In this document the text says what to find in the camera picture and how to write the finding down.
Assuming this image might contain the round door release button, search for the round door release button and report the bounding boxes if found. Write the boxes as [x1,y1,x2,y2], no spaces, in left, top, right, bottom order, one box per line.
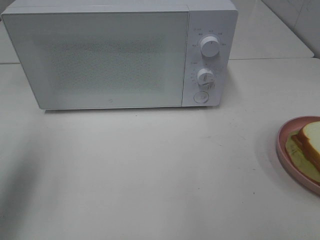
[193,91,209,104]

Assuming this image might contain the white timer knob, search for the white timer knob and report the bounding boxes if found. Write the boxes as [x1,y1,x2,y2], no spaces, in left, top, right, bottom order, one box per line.
[196,68,216,88]

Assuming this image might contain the pink round plate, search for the pink round plate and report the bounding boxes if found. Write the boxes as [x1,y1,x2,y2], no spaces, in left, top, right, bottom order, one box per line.
[275,116,320,196]

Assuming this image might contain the white bread sandwich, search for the white bread sandwich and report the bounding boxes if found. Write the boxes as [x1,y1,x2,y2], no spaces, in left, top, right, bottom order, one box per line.
[285,121,320,185]

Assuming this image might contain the upper white power knob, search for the upper white power knob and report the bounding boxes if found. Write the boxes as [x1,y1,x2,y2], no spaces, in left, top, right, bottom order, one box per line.
[200,35,221,58]

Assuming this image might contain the white microwave oven body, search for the white microwave oven body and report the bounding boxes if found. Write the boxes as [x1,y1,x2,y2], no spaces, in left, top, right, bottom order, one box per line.
[1,0,238,107]

